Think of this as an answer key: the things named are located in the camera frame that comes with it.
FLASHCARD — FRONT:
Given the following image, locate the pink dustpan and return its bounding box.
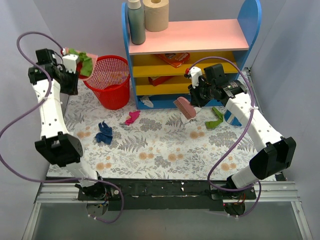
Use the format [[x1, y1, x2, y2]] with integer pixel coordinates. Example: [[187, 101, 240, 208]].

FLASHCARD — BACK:
[[76, 52, 98, 81]]

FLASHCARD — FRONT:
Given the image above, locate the red paper scrap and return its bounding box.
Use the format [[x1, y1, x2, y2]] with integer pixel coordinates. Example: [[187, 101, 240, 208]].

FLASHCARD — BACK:
[[76, 62, 83, 73]]

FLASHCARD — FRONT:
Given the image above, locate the blue paper scrap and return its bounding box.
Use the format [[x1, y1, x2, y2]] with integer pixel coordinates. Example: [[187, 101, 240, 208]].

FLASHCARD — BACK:
[[95, 121, 113, 145]]

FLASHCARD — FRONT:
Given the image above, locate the blue wooden shelf unit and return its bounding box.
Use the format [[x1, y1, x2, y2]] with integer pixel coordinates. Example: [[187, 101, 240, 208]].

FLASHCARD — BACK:
[[121, 0, 262, 110]]

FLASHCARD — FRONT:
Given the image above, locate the pink hand brush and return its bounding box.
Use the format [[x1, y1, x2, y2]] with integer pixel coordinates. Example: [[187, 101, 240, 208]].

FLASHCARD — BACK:
[[173, 96, 197, 120]]

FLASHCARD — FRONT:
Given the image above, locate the magenta paper scrap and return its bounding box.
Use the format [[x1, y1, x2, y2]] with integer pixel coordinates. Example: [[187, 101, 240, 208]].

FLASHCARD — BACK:
[[125, 110, 141, 126]]

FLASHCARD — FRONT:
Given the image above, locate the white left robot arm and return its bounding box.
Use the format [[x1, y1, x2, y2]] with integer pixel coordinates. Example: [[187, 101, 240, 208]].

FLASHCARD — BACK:
[[28, 48, 107, 200]]

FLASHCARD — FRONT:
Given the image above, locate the red box lower shelf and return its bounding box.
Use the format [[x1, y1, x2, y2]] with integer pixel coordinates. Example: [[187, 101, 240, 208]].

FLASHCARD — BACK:
[[148, 76, 173, 87]]

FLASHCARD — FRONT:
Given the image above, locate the orange snack box upper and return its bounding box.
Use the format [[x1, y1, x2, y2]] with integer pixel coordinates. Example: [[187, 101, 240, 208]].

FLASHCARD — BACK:
[[156, 52, 190, 68]]

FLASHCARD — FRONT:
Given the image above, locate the green paper scrap front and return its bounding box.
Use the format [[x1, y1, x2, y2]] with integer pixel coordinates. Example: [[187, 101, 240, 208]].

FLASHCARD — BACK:
[[78, 52, 94, 77]]

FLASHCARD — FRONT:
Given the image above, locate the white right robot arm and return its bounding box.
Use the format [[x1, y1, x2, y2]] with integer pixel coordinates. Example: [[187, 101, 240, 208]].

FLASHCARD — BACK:
[[185, 64, 297, 199]]

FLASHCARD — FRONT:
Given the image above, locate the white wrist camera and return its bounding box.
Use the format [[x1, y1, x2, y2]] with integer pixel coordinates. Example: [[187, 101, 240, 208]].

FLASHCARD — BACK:
[[61, 47, 80, 74], [185, 66, 202, 89]]

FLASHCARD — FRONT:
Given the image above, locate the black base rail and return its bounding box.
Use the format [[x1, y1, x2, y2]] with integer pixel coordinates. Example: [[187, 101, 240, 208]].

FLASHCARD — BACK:
[[75, 178, 256, 211]]

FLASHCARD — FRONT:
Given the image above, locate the beige paper roll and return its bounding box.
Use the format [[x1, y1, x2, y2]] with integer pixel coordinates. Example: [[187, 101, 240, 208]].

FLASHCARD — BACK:
[[142, 0, 169, 32]]

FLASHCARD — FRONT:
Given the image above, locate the green paper scrap near roll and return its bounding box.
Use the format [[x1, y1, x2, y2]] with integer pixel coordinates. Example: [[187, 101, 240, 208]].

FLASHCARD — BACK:
[[205, 106, 224, 130]]

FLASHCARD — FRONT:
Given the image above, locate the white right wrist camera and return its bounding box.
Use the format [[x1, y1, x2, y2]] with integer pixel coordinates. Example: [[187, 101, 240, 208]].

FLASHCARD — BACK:
[[185, 66, 202, 89]]

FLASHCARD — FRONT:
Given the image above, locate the red mesh waste basket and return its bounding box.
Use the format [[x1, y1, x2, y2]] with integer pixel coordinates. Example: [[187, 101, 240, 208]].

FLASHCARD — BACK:
[[84, 55, 130, 110]]

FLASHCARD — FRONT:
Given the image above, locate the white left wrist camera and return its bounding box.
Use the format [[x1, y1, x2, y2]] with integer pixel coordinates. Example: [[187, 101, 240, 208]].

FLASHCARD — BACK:
[[61, 47, 80, 74]]

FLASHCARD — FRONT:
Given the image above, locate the grey green bottle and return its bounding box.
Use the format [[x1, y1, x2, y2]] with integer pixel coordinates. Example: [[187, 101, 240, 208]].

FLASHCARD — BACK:
[[127, 0, 146, 45]]

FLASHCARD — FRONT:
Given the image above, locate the white paper under shelf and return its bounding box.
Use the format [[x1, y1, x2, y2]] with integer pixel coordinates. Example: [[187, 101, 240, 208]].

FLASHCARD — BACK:
[[139, 95, 154, 108]]

